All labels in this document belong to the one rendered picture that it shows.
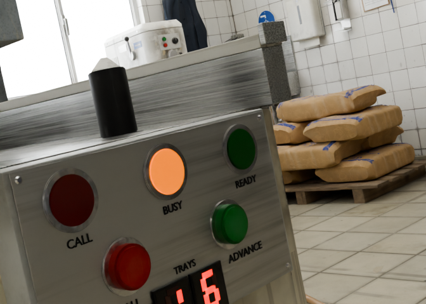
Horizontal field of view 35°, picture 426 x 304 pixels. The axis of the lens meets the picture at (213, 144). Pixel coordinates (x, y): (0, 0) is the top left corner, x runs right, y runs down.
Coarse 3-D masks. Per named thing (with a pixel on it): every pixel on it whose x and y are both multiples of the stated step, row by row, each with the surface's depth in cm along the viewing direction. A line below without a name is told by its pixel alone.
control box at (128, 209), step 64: (192, 128) 49; (256, 128) 54; (0, 192) 38; (128, 192) 44; (192, 192) 48; (256, 192) 53; (0, 256) 40; (64, 256) 40; (192, 256) 48; (256, 256) 53
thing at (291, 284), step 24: (96, 72) 55; (120, 72) 55; (96, 96) 55; (120, 96) 55; (120, 120) 55; (192, 120) 57; (264, 120) 60; (48, 144) 70; (72, 144) 56; (96, 144) 47; (0, 168) 41; (288, 216) 61; (288, 240) 61; (0, 288) 40; (264, 288) 58; (288, 288) 60
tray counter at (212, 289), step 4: (204, 272) 48; (208, 272) 48; (204, 276) 48; (208, 276) 48; (212, 276) 49; (200, 280) 48; (204, 280) 48; (212, 280) 49; (216, 280) 49; (204, 284) 48; (212, 284) 49; (216, 284) 49; (204, 288) 48; (208, 288) 48; (212, 288) 49; (208, 292) 48; (212, 292) 48; (216, 292) 49; (204, 296) 48; (208, 296) 48; (216, 296) 49; (204, 300) 48; (208, 300) 48; (216, 300) 49
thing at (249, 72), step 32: (160, 64) 64; (192, 64) 61; (224, 64) 58; (256, 64) 56; (32, 96) 80; (64, 96) 76; (160, 96) 65; (192, 96) 62; (224, 96) 59; (256, 96) 57; (288, 96) 57; (0, 128) 87; (32, 128) 82; (64, 128) 77; (96, 128) 73
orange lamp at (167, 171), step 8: (160, 152) 46; (168, 152) 47; (152, 160) 46; (160, 160) 46; (168, 160) 47; (176, 160) 47; (152, 168) 45; (160, 168) 46; (168, 168) 46; (176, 168) 47; (152, 176) 45; (160, 176) 46; (168, 176) 46; (176, 176) 47; (160, 184) 46; (168, 184) 46; (176, 184) 47; (168, 192) 46
